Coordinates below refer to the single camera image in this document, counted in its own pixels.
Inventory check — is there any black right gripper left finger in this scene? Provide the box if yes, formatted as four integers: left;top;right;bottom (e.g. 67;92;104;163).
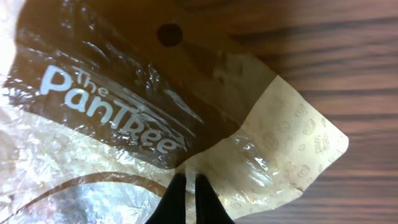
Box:
146;174;187;224

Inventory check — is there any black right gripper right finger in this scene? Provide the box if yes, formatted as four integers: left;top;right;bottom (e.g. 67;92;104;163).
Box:
195;174;234;224

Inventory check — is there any beige brown snack bag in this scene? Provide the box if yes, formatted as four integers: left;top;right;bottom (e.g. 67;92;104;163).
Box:
1;1;349;223

